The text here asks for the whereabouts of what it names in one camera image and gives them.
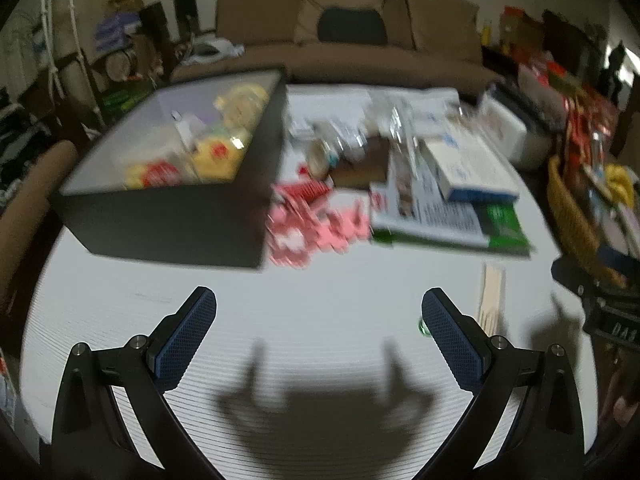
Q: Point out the white and blue box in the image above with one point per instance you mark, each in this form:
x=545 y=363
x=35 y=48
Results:
x=470 y=170

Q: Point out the white cloth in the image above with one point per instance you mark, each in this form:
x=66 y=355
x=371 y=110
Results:
x=215 y=50

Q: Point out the white pouch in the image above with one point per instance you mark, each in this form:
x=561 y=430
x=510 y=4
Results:
x=185 y=125

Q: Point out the printed magazine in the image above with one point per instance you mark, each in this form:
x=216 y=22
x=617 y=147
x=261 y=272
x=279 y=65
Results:
x=425 y=210

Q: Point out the pink flower-shaped toy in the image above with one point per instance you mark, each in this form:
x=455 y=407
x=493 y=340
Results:
x=310 y=232

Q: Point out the green packet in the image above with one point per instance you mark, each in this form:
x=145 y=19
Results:
x=500 y=225

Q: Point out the yellow green printed bag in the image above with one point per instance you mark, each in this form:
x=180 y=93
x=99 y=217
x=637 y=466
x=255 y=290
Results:
x=240 y=100

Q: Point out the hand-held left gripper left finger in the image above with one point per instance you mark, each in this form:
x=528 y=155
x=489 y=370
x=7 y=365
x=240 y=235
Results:
x=187 y=340

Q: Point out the yellow snack bag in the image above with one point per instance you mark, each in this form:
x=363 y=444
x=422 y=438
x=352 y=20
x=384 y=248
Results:
x=620 y=182

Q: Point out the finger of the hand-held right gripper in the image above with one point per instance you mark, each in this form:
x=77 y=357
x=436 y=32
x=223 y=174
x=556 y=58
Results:
x=570 y=272

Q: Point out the brown sofa pillow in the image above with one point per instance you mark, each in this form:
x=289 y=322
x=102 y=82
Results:
x=310 y=10

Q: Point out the clear plastic bags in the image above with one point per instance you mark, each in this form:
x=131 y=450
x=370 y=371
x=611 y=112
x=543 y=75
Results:
x=400 y=115

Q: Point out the black speaker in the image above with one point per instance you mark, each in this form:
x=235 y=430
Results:
x=186 y=10
x=152 y=25

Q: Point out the orange boxes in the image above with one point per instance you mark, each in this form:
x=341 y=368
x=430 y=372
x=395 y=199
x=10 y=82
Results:
x=515 y=25

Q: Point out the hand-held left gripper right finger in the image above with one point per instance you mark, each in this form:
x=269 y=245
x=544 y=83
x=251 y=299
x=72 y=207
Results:
x=452 y=340

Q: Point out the wicker basket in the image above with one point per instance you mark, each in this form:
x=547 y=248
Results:
x=570 y=215

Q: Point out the white tissue pack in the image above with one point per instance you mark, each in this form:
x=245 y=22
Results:
x=505 y=125

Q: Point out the clear round cup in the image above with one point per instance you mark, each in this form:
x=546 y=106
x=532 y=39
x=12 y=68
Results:
x=319 y=160

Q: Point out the black cushion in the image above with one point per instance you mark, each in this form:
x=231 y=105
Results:
x=352 y=25

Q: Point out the black storage container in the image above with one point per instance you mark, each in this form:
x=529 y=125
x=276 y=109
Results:
x=175 y=225

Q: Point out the large red snack packet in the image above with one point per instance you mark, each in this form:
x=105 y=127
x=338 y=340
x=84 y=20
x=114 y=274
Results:
x=300 y=191

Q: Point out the paper-wrapped wooden chopsticks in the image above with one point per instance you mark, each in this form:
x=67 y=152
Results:
x=492 y=295

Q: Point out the brown box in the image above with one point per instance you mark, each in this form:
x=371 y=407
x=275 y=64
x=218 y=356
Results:
x=360 y=162

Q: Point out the brown chair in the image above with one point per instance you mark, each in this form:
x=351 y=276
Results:
x=30 y=200

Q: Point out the brown sofa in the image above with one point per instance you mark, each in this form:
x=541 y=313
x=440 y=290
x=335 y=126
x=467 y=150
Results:
x=350 y=60

